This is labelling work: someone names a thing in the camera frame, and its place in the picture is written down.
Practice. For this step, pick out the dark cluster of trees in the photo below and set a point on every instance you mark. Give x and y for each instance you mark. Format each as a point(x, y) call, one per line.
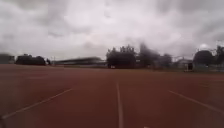
point(120, 60)

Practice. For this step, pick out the long low building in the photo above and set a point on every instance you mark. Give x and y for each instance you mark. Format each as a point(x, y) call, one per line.
point(80, 61)

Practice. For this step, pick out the red running track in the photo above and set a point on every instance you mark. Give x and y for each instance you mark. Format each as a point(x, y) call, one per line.
point(90, 100)

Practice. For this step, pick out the small building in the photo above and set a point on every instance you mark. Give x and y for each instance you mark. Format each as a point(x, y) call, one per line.
point(181, 63)

